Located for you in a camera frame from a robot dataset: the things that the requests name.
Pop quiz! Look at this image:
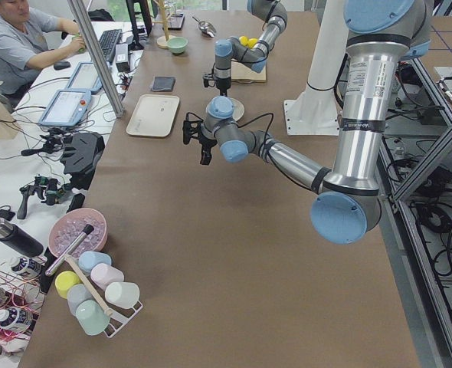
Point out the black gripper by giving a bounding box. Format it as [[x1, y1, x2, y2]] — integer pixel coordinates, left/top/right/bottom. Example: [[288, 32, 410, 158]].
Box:
[[182, 112, 217, 165], [202, 72, 231, 97]]

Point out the cream round plate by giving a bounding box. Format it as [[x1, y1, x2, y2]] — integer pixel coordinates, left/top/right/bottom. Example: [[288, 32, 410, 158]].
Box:
[[229, 97, 245, 121]]

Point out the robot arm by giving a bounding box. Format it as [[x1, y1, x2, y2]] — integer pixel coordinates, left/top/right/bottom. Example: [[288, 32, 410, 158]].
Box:
[[202, 1, 288, 96], [182, 1, 432, 245]]

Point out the cream rectangular tray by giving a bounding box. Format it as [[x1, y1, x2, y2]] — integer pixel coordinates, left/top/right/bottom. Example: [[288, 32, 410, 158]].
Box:
[[126, 94, 180, 138]]

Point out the wooden cutting board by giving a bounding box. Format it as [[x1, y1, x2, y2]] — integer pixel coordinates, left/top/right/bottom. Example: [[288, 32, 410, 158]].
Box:
[[231, 62, 267, 83]]

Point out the whole yellow lemon upper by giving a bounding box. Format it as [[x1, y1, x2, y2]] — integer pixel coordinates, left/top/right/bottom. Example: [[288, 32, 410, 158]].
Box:
[[239, 35, 249, 47]]

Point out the whole yellow lemon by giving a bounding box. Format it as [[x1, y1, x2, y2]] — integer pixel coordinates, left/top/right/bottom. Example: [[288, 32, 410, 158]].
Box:
[[247, 38, 257, 48], [239, 35, 249, 47]]

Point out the whole yellow lemon lower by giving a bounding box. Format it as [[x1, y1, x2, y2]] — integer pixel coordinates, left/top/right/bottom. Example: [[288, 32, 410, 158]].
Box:
[[247, 38, 257, 48]]

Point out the grey folded cloth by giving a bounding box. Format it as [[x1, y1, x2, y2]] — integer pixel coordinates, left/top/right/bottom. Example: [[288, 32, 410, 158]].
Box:
[[150, 76, 175, 92]]

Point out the steel scoop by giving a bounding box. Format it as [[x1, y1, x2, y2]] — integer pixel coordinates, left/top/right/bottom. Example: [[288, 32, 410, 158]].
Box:
[[192, 15, 216, 38]]

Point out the mint green bowl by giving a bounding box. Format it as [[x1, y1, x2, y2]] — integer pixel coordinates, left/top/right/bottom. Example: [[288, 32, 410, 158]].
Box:
[[167, 37, 188, 55]]

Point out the wooden glass stand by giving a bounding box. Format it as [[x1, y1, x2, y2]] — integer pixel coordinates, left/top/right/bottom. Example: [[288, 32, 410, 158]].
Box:
[[153, 0, 175, 49]]

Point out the black gripper stand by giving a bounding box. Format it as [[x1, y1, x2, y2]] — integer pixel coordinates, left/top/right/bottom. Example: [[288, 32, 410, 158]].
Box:
[[60, 132, 105, 190]]

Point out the black keyboard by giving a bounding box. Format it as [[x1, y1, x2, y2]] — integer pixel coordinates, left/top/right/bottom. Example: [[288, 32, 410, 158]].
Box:
[[99, 29, 122, 64]]

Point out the blue teach pendant upper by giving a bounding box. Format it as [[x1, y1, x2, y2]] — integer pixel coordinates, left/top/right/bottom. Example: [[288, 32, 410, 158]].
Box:
[[38, 88, 92, 127]]

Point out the pink bowl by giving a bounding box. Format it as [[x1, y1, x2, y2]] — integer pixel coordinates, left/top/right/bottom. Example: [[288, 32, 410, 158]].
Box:
[[48, 208, 108, 258]]

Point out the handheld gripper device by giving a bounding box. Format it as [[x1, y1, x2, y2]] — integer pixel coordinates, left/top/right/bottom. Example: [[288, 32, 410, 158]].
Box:
[[16, 176, 73, 219]]

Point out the pale pink cup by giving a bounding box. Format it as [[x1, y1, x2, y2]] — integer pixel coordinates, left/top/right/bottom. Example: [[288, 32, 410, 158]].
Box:
[[90, 263, 125, 290]]

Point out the light blue cup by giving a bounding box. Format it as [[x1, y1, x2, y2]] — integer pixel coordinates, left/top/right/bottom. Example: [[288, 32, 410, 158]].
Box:
[[78, 251, 112, 275]]

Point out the white cup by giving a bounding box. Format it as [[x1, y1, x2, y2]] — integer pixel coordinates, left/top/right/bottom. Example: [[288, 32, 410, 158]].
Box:
[[105, 281, 140, 309]]

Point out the metal muddler tool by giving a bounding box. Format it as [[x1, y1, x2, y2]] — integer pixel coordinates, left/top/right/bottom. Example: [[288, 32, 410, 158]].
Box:
[[44, 224, 94, 277]]

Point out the yellow cup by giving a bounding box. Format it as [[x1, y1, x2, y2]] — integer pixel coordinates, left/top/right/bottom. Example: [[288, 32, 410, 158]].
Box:
[[55, 271, 81, 299]]

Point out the grey blue cup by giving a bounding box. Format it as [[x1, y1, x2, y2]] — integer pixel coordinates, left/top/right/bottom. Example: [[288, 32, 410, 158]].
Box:
[[67, 284, 93, 316]]

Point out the mint green cup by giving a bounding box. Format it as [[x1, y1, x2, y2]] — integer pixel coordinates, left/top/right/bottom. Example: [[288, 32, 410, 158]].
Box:
[[75, 300, 110, 336]]

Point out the black thermos bottle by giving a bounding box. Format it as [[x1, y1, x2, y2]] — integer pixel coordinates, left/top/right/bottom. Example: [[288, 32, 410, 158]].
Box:
[[0, 218, 44, 258]]

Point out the seated person grey shirt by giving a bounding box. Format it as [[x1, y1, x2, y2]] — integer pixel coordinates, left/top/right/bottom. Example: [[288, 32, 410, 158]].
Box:
[[0, 1, 86, 97]]

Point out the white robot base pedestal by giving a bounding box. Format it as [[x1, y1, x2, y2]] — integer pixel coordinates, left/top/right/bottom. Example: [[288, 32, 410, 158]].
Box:
[[284, 0, 349, 136]]

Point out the aluminium frame post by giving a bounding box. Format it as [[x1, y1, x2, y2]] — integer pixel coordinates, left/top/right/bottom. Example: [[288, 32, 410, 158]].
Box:
[[67, 0, 124, 118]]

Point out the white wire cup rack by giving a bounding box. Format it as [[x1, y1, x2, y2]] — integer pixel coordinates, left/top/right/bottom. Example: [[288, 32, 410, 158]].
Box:
[[103, 301, 144, 338]]

